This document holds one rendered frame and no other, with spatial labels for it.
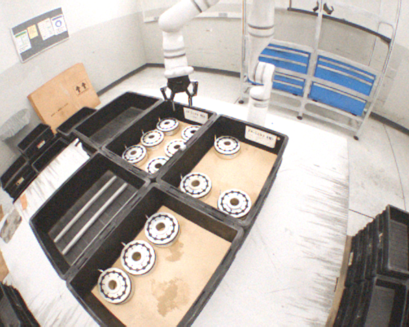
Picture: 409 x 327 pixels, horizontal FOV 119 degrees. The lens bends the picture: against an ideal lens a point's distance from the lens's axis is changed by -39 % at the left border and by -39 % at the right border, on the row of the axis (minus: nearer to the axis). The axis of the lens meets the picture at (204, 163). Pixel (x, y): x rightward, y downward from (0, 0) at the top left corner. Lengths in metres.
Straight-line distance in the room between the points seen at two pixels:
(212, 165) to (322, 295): 0.63
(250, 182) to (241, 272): 0.31
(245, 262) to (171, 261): 0.26
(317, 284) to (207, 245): 0.42
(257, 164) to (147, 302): 0.59
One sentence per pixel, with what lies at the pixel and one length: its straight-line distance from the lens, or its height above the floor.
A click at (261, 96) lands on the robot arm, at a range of 0.85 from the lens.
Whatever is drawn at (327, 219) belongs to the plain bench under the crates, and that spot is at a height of 0.70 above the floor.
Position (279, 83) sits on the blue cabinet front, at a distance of 2.51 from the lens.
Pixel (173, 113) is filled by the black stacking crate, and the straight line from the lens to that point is 0.97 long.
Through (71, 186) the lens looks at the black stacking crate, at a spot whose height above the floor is 0.90.
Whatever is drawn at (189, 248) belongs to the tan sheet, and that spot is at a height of 0.83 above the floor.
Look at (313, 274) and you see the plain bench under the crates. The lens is 0.76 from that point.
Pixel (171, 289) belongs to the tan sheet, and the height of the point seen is 0.83.
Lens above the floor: 1.37
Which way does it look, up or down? 47 degrees down
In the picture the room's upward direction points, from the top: 5 degrees counter-clockwise
